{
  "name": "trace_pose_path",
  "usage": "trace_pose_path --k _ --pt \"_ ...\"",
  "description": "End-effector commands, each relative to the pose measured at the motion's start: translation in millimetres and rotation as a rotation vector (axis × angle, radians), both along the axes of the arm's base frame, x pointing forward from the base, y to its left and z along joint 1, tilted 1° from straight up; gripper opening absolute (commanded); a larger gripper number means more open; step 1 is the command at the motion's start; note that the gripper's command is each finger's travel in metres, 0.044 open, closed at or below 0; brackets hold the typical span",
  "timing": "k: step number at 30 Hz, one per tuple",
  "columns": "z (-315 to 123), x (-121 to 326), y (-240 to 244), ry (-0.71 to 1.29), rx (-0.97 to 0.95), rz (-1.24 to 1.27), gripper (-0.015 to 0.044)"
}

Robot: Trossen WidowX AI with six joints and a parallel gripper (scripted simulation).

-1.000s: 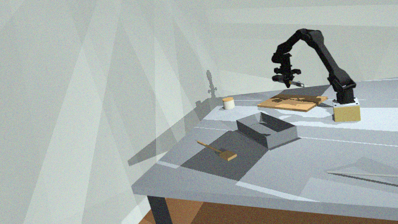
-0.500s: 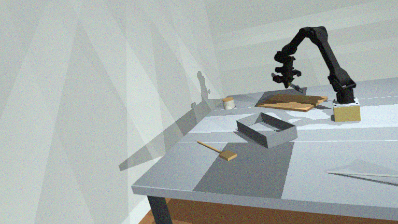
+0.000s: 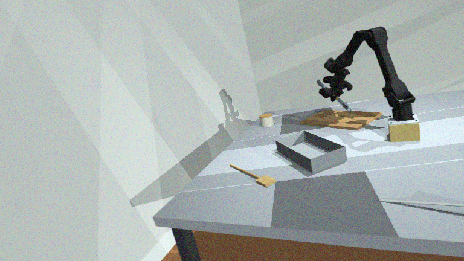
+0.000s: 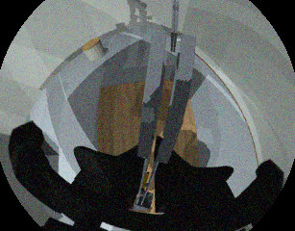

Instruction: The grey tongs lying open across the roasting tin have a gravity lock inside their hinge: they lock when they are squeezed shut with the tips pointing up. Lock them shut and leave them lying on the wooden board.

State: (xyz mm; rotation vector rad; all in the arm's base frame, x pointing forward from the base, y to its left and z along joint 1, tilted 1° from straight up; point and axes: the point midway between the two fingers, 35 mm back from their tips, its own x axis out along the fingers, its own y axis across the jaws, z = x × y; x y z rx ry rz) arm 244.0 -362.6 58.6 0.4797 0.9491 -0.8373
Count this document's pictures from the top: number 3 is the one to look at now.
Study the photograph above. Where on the grey tongs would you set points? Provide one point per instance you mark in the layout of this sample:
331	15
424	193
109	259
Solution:
344	104

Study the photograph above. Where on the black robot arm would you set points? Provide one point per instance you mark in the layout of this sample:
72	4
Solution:
394	90

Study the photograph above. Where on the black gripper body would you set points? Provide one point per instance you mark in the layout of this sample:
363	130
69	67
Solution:
335	86

